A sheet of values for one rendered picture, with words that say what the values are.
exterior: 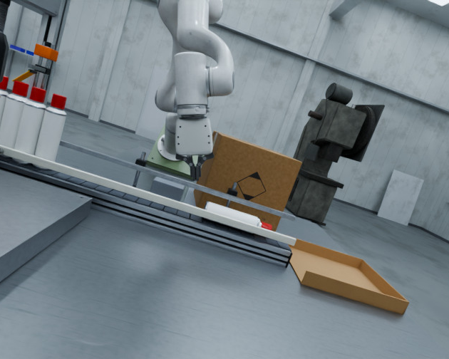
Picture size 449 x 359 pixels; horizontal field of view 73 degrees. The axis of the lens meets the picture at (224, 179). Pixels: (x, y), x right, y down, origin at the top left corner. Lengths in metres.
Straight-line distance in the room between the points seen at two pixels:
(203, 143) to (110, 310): 0.48
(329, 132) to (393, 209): 6.27
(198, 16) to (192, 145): 0.36
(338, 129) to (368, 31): 5.82
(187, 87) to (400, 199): 11.09
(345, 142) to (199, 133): 5.27
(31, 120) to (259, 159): 0.67
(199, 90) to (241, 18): 9.53
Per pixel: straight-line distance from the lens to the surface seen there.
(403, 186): 11.70
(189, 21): 0.93
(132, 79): 10.19
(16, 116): 0.98
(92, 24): 10.79
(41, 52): 1.04
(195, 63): 0.82
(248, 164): 1.04
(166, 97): 1.35
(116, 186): 0.87
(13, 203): 0.72
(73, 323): 0.51
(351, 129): 6.02
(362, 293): 0.93
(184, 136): 0.83
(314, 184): 5.82
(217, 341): 0.54
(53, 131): 0.93
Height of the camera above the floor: 1.15
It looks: 9 degrees down
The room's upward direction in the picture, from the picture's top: 19 degrees clockwise
